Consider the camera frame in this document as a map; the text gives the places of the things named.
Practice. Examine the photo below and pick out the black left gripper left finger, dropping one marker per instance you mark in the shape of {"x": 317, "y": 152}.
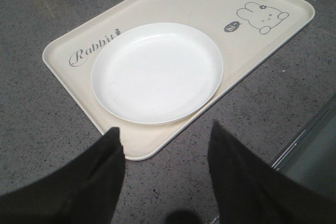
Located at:
{"x": 86, "y": 190}

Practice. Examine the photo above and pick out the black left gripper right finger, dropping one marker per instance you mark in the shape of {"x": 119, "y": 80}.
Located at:
{"x": 248, "y": 190}

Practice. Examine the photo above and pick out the white round plate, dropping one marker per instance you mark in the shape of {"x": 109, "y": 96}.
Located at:
{"x": 157, "y": 73}

